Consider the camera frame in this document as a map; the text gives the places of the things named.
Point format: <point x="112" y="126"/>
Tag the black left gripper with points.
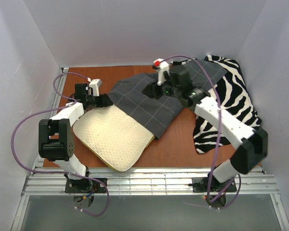
<point x="105" y="100"/>

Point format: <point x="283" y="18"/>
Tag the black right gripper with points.
<point x="155" y="89"/>

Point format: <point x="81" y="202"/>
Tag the grey checked pillowcase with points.
<point x="157" y="115"/>

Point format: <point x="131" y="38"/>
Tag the cream yellow-edged pillow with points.
<point x="113" y="136"/>

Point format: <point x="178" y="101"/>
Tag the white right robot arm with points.
<point x="250" y="144"/>

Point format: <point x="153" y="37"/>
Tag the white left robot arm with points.
<point x="56" y="143"/>

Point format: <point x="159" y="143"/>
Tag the zebra print blanket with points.
<point x="234" y="98"/>

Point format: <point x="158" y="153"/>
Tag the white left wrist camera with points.
<point x="94" y="85"/>

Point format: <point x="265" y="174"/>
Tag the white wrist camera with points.
<point x="94" y="85"/>
<point x="161" y="66"/>

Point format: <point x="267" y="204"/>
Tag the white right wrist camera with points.
<point x="161" y="66"/>

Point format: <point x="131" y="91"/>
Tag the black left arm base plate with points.
<point x="95" y="187"/>

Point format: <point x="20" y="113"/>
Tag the aluminium rail frame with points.
<point x="154" y="195"/>

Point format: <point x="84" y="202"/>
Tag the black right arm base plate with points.
<point x="201" y="185"/>

